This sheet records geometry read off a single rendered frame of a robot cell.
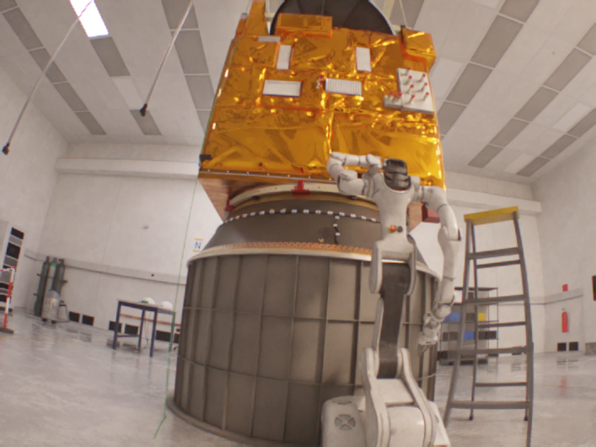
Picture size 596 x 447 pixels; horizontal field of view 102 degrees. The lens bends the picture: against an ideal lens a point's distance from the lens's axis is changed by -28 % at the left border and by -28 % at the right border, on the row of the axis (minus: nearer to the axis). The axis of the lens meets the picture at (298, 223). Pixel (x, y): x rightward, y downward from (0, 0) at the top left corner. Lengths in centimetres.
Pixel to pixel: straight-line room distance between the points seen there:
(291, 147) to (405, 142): 92
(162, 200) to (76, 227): 269
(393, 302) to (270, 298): 77
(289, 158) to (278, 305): 112
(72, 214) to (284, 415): 891
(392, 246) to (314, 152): 124
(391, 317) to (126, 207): 829
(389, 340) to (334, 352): 45
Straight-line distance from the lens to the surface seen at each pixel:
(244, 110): 283
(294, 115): 279
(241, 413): 210
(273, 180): 250
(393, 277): 154
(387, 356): 161
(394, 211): 162
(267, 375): 199
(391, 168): 169
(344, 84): 307
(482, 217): 240
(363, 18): 411
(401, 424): 132
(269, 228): 221
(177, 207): 869
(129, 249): 883
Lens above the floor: 68
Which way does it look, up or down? 19 degrees up
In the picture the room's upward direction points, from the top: 5 degrees clockwise
